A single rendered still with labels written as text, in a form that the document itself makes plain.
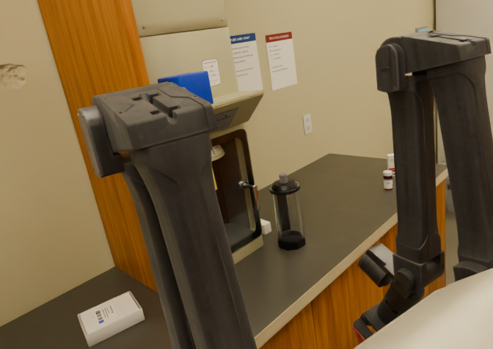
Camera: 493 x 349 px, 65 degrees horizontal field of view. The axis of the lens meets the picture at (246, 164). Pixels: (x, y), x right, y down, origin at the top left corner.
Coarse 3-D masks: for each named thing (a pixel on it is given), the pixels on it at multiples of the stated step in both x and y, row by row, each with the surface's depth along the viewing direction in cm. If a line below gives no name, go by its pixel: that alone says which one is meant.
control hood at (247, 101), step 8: (224, 96) 119; (232, 96) 116; (240, 96) 113; (248, 96) 114; (256, 96) 117; (216, 104) 106; (224, 104) 108; (232, 104) 111; (240, 104) 114; (248, 104) 118; (256, 104) 121; (216, 112) 108; (240, 112) 118; (248, 112) 122; (232, 120) 119; (240, 120) 123; (248, 120) 127; (224, 128) 120
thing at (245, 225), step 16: (224, 144) 123; (240, 144) 128; (224, 160) 124; (240, 160) 129; (224, 176) 125; (240, 176) 129; (224, 192) 125; (240, 192) 130; (224, 208) 126; (240, 208) 131; (224, 224) 127; (240, 224) 132; (256, 224) 137; (240, 240) 133
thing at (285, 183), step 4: (280, 176) 132; (284, 176) 132; (276, 180) 137; (280, 180) 133; (284, 180) 133; (288, 180) 135; (292, 180) 134; (272, 184) 135; (276, 184) 133; (280, 184) 133; (284, 184) 132; (288, 184) 131; (292, 184) 131; (296, 184) 133; (272, 188) 133; (276, 188) 132; (280, 188) 131; (284, 188) 130; (288, 188) 130; (292, 188) 131
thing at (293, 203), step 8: (280, 192) 130; (296, 192) 133; (280, 200) 132; (288, 200) 131; (296, 200) 133; (280, 208) 133; (288, 208) 132; (296, 208) 133; (280, 216) 134; (288, 216) 133; (296, 216) 134; (280, 224) 135; (288, 224) 134; (296, 224) 135; (280, 232) 137; (288, 232) 135; (296, 232) 135; (288, 240) 136; (296, 240) 136
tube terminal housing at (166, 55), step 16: (192, 32) 112; (208, 32) 116; (224, 32) 120; (144, 48) 102; (160, 48) 105; (176, 48) 109; (192, 48) 112; (208, 48) 116; (224, 48) 121; (160, 64) 106; (176, 64) 109; (192, 64) 113; (224, 64) 121; (224, 80) 122; (240, 128) 129; (256, 240) 140; (240, 256) 135
